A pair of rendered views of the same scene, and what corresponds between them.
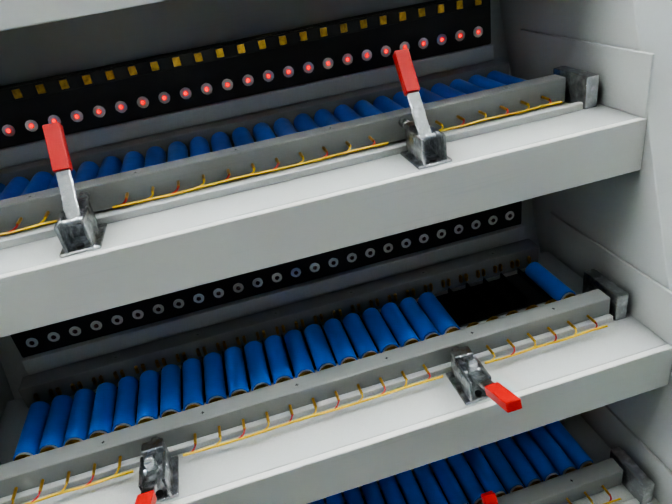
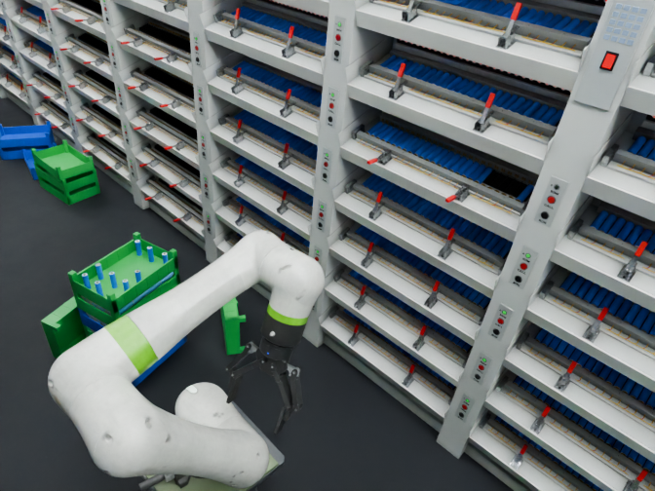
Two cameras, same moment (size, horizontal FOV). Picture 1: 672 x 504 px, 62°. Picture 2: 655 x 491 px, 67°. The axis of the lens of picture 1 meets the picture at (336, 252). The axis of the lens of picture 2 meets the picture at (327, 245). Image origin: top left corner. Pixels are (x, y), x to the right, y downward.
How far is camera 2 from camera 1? 1.04 m
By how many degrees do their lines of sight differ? 50
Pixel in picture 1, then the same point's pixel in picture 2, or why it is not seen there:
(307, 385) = (427, 165)
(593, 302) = (515, 205)
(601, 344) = (504, 216)
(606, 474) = (497, 260)
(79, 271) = (389, 102)
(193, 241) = (412, 112)
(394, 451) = (430, 194)
